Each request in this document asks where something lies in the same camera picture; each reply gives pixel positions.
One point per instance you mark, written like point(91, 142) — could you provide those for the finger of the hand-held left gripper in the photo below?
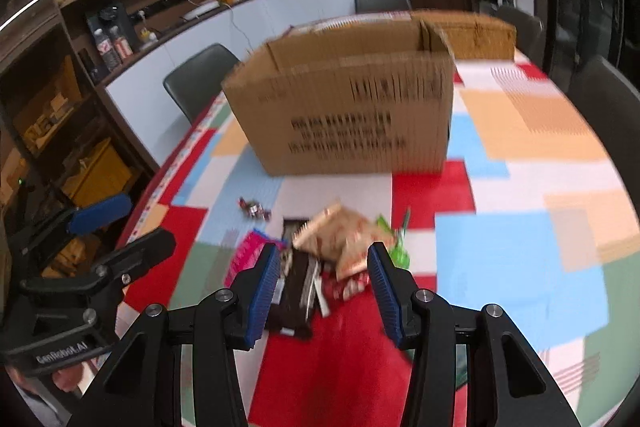
point(102, 212)
point(145, 249)

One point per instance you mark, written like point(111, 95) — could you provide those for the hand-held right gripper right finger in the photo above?
point(386, 299)

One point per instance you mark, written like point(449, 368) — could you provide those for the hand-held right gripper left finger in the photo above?
point(262, 294)

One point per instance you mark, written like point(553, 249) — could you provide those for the black snack packet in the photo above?
point(297, 292)

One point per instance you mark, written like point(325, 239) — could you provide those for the red snack packet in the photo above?
point(345, 287)

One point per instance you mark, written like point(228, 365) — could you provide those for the beige snack bag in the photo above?
point(345, 234)

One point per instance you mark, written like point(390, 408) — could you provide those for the large cardboard box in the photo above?
point(350, 107)

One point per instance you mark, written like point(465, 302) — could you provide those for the person's left hand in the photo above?
point(75, 377)

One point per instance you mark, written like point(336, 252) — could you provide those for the yellow storage box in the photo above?
point(97, 174)

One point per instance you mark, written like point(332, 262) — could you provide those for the pink snack packet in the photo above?
point(245, 254)

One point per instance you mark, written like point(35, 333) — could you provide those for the green snack packet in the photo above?
point(397, 244)

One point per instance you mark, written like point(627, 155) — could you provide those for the small wrapped candies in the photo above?
point(254, 208)

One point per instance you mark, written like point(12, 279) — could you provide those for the wooden shelf cabinet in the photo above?
point(45, 107)

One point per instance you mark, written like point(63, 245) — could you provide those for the colourful patchwork tablecloth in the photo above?
point(525, 232)

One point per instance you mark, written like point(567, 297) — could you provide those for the clear water bottle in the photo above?
point(122, 44)
point(107, 49)

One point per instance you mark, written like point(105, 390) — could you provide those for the yellow toy duck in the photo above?
point(148, 37)

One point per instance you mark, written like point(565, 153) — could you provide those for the black coffee machine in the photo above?
point(117, 19)

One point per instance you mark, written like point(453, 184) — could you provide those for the white sideboard cabinet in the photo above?
point(210, 32)

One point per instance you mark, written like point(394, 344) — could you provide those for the black power strip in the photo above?
point(160, 3)

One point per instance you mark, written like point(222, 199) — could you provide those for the white keyboard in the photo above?
point(201, 11)

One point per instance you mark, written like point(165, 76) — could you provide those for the flat cardboard box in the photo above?
point(475, 37)

